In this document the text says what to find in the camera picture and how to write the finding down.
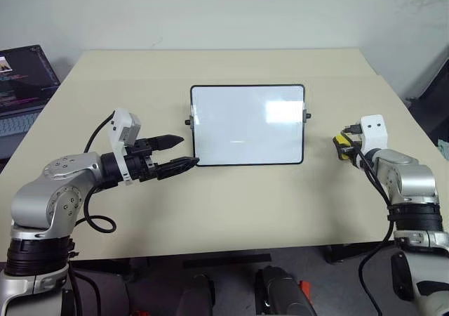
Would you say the wide dark rounded shape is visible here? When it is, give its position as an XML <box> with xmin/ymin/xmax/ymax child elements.
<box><xmin>255</xmin><ymin>264</ymin><xmax>312</xmax><ymax>316</ymax></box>

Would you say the narrow dark rounded shape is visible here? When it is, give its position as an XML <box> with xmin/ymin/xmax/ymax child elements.
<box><xmin>181</xmin><ymin>272</ymin><xmax>215</xmax><ymax>316</ymax></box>

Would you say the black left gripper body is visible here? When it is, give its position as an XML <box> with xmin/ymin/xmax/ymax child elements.
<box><xmin>124</xmin><ymin>137</ymin><xmax>159</xmax><ymax>184</ymax></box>

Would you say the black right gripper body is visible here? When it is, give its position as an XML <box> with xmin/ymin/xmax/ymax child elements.
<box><xmin>345</xmin><ymin>132</ymin><xmax>365</xmax><ymax>169</ymax></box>

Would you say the black table leg bracket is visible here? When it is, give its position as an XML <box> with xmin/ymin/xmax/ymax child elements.
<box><xmin>323</xmin><ymin>242</ymin><xmax>359</xmax><ymax>265</ymax></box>

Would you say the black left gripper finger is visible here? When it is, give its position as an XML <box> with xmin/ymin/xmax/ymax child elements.
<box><xmin>156</xmin><ymin>156</ymin><xmax>201</xmax><ymax>181</ymax></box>
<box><xmin>147</xmin><ymin>133</ymin><xmax>185</xmax><ymax>152</ymax></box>

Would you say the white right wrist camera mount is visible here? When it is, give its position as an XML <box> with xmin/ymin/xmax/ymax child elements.
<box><xmin>358</xmin><ymin>113</ymin><xmax>389</xmax><ymax>153</ymax></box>

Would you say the black-framed whiteboard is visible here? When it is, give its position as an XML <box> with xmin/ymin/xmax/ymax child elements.
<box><xmin>184</xmin><ymin>83</ymin><xmax>312</xmax><ymax>168</ymax></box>

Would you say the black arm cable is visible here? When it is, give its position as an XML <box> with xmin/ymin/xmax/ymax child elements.
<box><xmin>72</xmin><ymin>114</ymin><xmax>117</xmax><ymax>233</ymax></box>
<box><xmin>342</xmin><ymin>124</ymin><xmax>396</xmax><ymax>316</ymax></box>

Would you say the open laptop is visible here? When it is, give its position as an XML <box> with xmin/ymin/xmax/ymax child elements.
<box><xmin>0</xmin><ymin>44</ymin><xmax>61</xmax><ymax>139</ymax></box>

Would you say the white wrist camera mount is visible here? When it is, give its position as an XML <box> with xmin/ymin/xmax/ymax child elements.
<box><xmin>109</xmin><ymin>107</ymin><xmax>143</xmax><ymax>185</ymax></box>
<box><xmin>358</xmin><ymin>113</ymin><xmax>389</xmax><ymax>153</ymax></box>

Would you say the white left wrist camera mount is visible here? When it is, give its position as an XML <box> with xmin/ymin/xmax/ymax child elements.
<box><xmin>109</xmin><ymin>107</ymin><xmax>143</xmax><ymax>185</ymax></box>

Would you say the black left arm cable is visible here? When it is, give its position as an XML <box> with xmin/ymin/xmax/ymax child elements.
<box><xmin>72</xmin><ymin>114</ymin><xmax>117</xmax><ymax>233</ymax></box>

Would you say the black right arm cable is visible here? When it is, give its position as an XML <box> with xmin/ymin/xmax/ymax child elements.
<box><xmin>342</xmin><ymin>124</ymin><xmax>396</xmax><ymax>316</ymax></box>

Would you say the small orange object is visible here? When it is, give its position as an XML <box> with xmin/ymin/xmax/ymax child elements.
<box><xmin>299</xmin><ymin>279</ymin><xmax>313</xmax><ymax>300</ymax></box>

